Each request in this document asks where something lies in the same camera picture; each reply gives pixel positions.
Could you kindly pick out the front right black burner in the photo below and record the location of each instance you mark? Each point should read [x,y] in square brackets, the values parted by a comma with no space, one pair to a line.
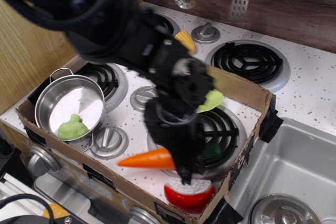
[225,137]

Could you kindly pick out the silver metal pot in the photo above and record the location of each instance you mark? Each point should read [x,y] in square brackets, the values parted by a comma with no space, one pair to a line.
[71,98]

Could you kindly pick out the light green toy plate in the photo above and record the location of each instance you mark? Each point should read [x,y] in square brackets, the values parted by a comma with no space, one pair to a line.
[213,99]

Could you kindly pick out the silver oven knob right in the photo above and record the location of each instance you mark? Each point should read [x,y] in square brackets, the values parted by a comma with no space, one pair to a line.
[140,216]

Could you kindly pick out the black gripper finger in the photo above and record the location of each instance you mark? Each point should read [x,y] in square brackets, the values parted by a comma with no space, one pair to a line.
[185,165]
[198,162]

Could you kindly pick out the back left black burner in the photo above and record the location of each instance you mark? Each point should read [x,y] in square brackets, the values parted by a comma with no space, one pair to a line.
[169,24]

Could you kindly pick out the silver stove knob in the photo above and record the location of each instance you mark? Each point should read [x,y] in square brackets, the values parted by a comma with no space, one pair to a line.
[141,96]
[205,34]
[109,142]

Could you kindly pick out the red bowl of rice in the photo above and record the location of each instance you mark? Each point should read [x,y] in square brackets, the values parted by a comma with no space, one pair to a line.
[191,198]

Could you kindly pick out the silver oven knob left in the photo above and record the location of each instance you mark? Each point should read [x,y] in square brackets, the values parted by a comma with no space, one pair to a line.
[41,162]

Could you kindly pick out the silver oven knob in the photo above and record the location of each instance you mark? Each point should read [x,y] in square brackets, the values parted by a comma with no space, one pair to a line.
[140,216]
[41,162]

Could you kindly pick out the yellow toy corn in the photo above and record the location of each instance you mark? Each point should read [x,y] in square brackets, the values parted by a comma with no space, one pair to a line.
[186,40]

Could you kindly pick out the silver sink drain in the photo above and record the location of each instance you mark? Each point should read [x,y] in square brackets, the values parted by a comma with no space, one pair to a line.
[282,208]

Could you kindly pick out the back right black burner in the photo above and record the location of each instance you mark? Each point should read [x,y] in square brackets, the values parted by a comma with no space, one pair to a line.
[253,60]

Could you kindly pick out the black burner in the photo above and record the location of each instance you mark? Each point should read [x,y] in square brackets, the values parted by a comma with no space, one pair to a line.
[225,137]
[169,24]
[253,60]
[112,81]

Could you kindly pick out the brown cardboard fence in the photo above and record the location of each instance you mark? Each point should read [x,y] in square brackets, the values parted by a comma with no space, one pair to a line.
[125,187]

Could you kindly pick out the stainless steel sink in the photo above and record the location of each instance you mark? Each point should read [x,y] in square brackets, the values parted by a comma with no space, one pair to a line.
[299,161]

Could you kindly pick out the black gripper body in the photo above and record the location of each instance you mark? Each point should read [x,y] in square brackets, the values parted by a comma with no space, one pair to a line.
[178,135]

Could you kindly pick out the orange toy carrot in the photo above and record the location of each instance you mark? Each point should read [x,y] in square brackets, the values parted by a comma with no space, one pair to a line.
[160,158]

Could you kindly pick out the silver front stove knob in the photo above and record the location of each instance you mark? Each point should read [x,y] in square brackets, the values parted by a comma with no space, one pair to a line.
[109,142]

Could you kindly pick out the hanging metal spatula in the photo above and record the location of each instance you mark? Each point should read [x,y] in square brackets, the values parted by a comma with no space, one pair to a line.
[237,11]

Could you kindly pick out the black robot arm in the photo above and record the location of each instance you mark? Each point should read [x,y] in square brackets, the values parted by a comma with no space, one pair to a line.
[119,31]

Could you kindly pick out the green toy vegetable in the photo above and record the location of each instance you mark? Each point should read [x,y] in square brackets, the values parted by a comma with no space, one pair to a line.
[72,129]

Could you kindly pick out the silver back stove knob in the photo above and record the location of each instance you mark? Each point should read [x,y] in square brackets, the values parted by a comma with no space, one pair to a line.
[205,34]

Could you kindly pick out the silver centre stove knob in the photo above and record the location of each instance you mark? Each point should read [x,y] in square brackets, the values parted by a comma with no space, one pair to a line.
[141,96]

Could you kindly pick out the front left black burner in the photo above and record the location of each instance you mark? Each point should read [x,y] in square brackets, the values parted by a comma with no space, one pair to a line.
[112,81]

